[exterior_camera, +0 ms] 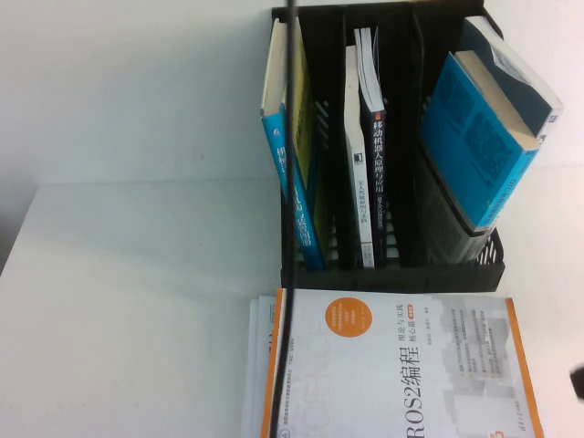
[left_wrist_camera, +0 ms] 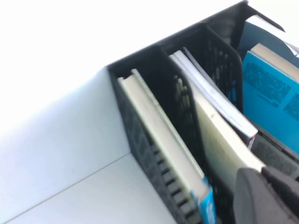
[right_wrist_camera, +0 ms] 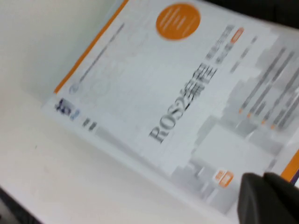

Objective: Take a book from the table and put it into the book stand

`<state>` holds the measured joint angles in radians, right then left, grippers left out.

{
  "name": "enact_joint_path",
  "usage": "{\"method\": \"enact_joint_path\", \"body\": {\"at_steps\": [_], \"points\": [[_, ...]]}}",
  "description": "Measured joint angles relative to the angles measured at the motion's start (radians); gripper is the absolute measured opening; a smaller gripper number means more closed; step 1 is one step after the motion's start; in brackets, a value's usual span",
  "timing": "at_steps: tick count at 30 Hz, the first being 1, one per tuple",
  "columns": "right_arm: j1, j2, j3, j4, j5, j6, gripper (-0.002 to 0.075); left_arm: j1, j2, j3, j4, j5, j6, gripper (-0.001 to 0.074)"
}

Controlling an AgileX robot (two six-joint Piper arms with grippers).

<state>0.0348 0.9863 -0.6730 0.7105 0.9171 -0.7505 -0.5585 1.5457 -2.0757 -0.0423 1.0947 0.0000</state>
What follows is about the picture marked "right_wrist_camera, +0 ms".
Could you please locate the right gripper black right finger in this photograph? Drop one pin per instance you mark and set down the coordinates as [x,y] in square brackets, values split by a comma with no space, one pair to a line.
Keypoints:
[282,205]

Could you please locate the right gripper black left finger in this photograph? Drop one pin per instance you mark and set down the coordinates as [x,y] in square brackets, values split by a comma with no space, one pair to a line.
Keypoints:
[251,200]

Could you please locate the white orange ROS2 book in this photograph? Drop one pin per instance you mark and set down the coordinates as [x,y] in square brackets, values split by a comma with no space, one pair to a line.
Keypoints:
[163,93]

